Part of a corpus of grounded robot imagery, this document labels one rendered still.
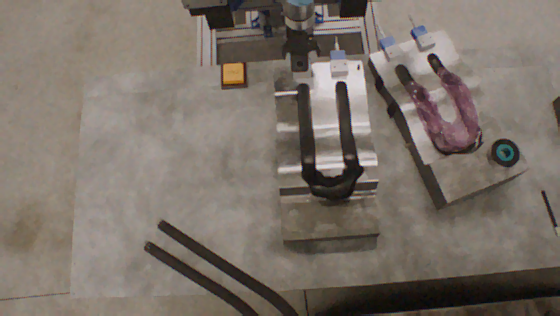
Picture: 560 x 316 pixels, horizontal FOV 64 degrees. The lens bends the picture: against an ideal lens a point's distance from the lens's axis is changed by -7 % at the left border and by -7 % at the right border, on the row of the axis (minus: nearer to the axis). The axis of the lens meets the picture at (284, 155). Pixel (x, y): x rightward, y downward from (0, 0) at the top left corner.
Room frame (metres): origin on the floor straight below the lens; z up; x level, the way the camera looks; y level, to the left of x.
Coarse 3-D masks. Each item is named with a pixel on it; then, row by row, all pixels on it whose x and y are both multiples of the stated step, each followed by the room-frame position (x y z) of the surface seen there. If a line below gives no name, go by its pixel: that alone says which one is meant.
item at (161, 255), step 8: (144, 248) 0.22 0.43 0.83; (152, 248) 0.21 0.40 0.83; (160, 248) 0.21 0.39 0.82; (160, 256) 0.19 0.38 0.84; (168, 256) 0.18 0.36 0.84; (168, 264) 0.16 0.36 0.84; (176, 264) 0.16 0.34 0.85; (184, 264) 0.16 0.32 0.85; (184, 272) 0.13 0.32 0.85; (192, 272) 0.13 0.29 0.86; (192, 280) 0.11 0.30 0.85; (200, 280) 0.11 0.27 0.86; (208, 280) 0.10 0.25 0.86; (208, 288) 0.08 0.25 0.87; (216, 288) 0.08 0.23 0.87; (224, 288) 0.08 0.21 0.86
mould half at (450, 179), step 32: (384, 64) 0.64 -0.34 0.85; (416, 64) 0.62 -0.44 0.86; (448, 64) 0.61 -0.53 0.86; (384, 96) 0.56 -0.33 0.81; (448, 96) 0.49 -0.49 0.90; (480, 96) 0.48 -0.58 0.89; (416, 128) 0.41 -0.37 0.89; (416, 160) 0.34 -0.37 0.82; (448, 160) 0.30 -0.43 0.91; (480, 160) 0.29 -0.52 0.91; (448, 192) 0.22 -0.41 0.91; (480, 192) 0.21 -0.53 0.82
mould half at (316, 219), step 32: (320, 64) 0.65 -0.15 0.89; (352, 64) 0.64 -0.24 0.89; (288, 96) 0.57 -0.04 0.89; (320, 96) 0.56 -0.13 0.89; (352, 96) 0.54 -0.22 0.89; (288, 128) 0.48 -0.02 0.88; (320, 128) 0.46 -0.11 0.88; (288, 160) 0.37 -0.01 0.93; (320, 160) 0.36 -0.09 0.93; (288, 192) 0.30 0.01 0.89; (288, 224) 0.22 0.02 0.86; (320, 224) 0.20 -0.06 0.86; (352, 224) 0.19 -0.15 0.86
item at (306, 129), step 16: (304, 96) 0.57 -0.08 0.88; (336, 96) 0.55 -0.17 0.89; (304, 112) 0.52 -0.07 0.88; (304, 128) 0.47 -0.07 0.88; (352, 128) 0.44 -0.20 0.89; (304, 144) 0.42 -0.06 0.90; (352, 144) 0.39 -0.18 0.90; (304, 160) 0.37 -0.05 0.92; (352, 160) 0.35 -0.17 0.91; (304, 176) 0.32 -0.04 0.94; (320, 176) 0.31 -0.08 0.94; (336, 176) 0.30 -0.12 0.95; (352, 176) 0.31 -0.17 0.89; (320, 192) 0.29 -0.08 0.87; (336, 192) 0.28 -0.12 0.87; (352, 192) 0.27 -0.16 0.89
